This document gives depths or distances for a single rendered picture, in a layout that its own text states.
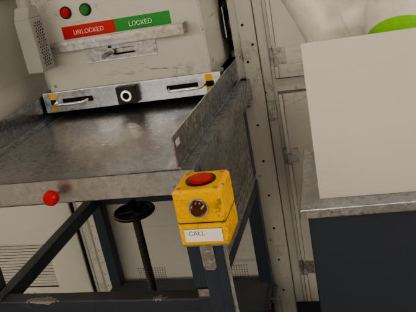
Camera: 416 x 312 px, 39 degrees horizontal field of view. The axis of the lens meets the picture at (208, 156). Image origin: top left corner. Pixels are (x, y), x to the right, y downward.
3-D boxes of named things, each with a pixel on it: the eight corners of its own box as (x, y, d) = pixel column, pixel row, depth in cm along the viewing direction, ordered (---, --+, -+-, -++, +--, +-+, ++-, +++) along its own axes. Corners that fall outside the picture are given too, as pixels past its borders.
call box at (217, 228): (230, 246, 92) (219, 187, 89) (182, 248, 95) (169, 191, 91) (239, 221, 100) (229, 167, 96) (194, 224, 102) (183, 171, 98)
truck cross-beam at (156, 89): (223, 92, 159) (219, 71, 157) (47, 113, 173) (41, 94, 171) (226, 87, 163) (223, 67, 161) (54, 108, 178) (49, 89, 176)
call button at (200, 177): (211, 190, 92) (209, 181, 91) (186, 191, 93) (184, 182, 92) (216, 179, 95) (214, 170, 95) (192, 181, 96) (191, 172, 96)
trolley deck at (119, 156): (199, 194, 116) (194, 166, 114) (-60, 212, 133) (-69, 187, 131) (252, 98, 177) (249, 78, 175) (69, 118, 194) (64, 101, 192)
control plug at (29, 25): (44, 72, 157) (25, 7, 151) (28, 75, 159) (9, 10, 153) (57, 65, 164) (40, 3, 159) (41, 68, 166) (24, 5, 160)
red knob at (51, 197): (56, 207, 120) (52, 193, 119) (43, 208, 121) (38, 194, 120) (66, 197, 124) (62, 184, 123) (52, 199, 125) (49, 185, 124)
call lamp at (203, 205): (208, 221, 90) (204, 201, 89) (187, 222, 91) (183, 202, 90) (210, 216, 91) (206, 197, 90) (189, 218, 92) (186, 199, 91)
